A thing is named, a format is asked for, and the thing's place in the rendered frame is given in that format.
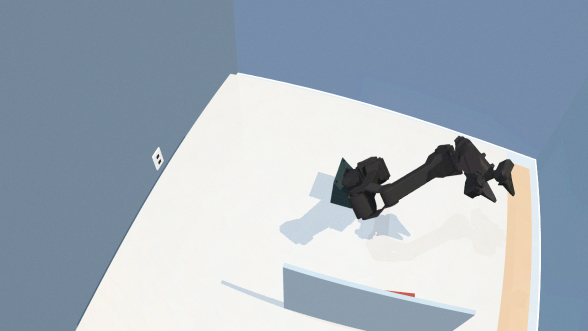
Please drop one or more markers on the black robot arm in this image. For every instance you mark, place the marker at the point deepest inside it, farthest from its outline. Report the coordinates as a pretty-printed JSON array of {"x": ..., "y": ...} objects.
[{"x": 365, "y": 180}]

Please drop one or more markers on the grey flat square panel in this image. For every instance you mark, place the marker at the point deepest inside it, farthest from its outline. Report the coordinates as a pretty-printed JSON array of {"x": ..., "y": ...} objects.
[{"x": 363, "y": 307}]

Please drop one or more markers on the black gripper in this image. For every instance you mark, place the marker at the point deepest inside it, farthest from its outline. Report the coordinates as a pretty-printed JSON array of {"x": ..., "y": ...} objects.
[{"x": 502, "y": 174}]

